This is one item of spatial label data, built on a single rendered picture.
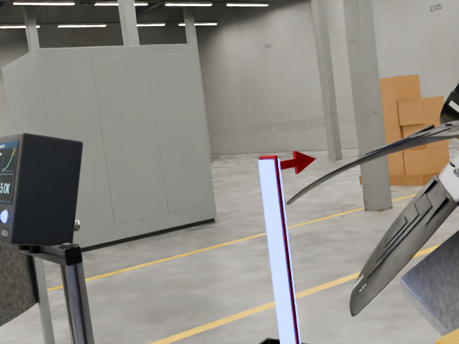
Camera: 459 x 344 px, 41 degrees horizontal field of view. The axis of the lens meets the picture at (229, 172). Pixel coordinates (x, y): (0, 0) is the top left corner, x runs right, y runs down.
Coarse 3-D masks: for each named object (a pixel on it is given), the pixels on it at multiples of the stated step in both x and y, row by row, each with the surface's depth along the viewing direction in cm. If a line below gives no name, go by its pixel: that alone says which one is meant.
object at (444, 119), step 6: (456, 90) 85; (450, 96) 86; (456, 96) 85; (456, 102) 85; (444, 108) 87; (450, 108) 86; (444, 114) 87; (450, 114) 86; (456, 114) 86; (444, 120) 88; (450, 120) 87; (456, 120) 86; (456, 138) 88
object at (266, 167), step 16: (272, 160) 59; (272, 176) 59; (272, 192) 59; (272, 208) 60; (272, 224) 60; (272, 240) 61; (272, 256) 61; (272, 272) 61; (288, 288) 60; (288, 304) 60; (288, 320) 60; (288, 336) 61
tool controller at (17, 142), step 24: (0, 144) 112; (24, 144) 103; (48, 144) 105; (72, 144) 108; (0, 168) 110; (24, 168) 102; (48, 168) 105; (72, 168) 108; (0, 192) 108; (24, 192) 102; (48, 192) 105; (72, 192) 108; (24, 216) 102; (48, 216) 105; (72, 216) 107; (0, 240) 106; (24, 240) 102; (48, 240) 105; (72, 240) 108
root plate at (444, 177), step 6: (456, 156) 93; (456, 162) 92; (444, 168) 94; (450, 168) 93; (444, 174) 93; (450, 174) 92; (444, 180) 92; (450, 180) 91; (456, 180) 89; (450, 186) 90; (456, 186) 89; (450, 192) 89; (456, 192) 88; (456, 198) 87
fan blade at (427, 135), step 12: (420, 132) 79; (432, 132) 75; (444, 132) 73; (456, 132) 70; (396, 144) 60; (408, 144) 60; (420, 144) 63; (372, 156) 62; (348, 168) 66; (324, 180) 71; (300, 192) 72; (288, 204) 77
